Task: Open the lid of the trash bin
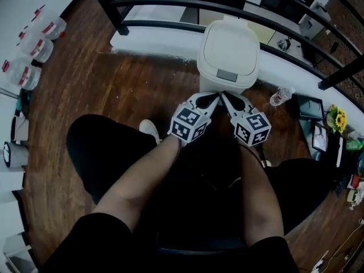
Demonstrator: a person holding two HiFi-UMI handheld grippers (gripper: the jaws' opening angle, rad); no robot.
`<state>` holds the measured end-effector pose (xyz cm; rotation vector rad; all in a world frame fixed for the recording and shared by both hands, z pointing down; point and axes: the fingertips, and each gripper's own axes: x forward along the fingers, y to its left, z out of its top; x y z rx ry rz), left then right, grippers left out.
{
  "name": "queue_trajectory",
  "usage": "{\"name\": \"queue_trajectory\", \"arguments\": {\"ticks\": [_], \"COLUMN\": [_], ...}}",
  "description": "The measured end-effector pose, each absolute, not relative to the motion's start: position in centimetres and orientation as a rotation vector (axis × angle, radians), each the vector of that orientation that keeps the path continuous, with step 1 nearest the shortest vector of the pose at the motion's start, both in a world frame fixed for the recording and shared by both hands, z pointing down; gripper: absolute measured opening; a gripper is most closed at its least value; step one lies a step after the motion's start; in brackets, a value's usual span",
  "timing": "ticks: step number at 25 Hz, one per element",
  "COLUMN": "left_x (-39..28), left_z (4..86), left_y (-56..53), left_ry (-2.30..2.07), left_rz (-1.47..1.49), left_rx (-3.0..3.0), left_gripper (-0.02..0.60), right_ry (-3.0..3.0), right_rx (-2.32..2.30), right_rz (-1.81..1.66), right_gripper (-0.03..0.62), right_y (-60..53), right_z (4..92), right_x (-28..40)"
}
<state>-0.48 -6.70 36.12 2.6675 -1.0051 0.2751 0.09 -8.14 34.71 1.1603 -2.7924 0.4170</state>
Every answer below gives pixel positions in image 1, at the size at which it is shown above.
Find large black picture frame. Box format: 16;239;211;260
296;93;325;121

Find white trash bin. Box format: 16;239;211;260
196;15;260;96

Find small clear water bottle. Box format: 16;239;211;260
268;86;296;107

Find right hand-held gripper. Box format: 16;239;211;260
220;91;272;148

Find person's left forearm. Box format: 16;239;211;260
93;134;183;233

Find large clear water jug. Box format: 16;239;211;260
31;5;68;41
17;27;55;64
1;57;43;92

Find sunflower bouquet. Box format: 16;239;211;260
326;104;348;134

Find black keyboard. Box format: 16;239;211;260
333;174;354;196

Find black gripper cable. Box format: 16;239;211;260
241;143;272;168

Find small black picture frame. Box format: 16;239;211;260
312;122;330;154

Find person's right forearm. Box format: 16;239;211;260
238;144;285;247

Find white box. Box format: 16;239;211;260
10;115;30;142

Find black metal railing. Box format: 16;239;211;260
86;0;364;91

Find person's black shirt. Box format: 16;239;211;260
42;212;300;273

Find green bottle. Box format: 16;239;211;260
345;139;364;152

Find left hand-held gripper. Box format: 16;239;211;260
167;92;221;147

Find white trash bin lid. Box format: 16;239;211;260
202;19;259;78

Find person's white shoe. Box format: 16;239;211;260
139;119;162;145

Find person's black trousers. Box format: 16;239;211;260
66;114;338;236

